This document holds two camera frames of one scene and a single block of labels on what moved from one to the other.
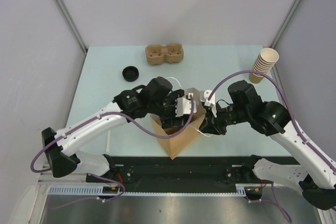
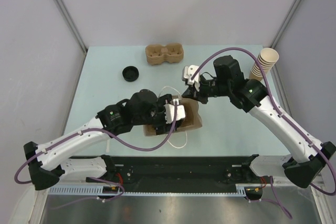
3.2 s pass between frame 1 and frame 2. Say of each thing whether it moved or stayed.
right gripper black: moved
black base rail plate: stayed
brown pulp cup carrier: stayed
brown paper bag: moved
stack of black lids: stayed
